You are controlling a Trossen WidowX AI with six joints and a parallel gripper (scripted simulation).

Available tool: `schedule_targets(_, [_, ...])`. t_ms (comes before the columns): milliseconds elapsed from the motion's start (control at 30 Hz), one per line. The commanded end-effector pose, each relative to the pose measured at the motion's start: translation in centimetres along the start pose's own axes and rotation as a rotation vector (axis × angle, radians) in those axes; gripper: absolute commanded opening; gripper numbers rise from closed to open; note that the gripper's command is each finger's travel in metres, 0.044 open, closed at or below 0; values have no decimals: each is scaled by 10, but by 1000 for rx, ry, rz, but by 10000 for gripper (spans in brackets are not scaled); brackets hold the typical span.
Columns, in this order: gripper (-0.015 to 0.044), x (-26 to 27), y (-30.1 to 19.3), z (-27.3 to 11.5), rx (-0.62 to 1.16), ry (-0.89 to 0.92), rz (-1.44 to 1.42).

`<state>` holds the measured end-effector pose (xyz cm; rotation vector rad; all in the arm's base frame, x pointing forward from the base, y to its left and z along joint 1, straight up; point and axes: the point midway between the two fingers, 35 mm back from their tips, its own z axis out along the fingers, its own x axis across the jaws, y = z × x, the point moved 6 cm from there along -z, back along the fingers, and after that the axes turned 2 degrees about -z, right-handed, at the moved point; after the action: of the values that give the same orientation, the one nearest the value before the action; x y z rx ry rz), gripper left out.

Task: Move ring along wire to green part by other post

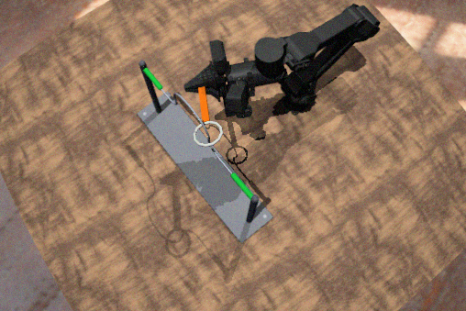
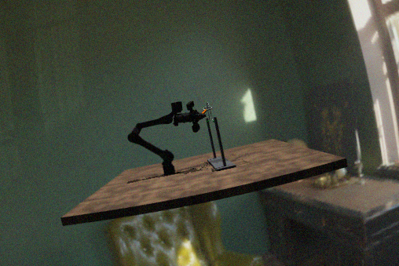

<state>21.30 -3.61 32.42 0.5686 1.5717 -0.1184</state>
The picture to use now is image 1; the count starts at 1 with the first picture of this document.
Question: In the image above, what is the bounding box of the orange handle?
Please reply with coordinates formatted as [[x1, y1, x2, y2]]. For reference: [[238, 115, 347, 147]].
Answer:
[[193, 86, 223, 147]]

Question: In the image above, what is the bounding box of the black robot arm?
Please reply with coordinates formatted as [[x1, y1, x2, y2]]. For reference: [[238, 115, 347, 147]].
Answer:
[[226, 3, 381, 118]]

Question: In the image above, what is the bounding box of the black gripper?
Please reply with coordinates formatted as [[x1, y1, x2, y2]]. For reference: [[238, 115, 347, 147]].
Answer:
[[184, 39, 259, 117]]

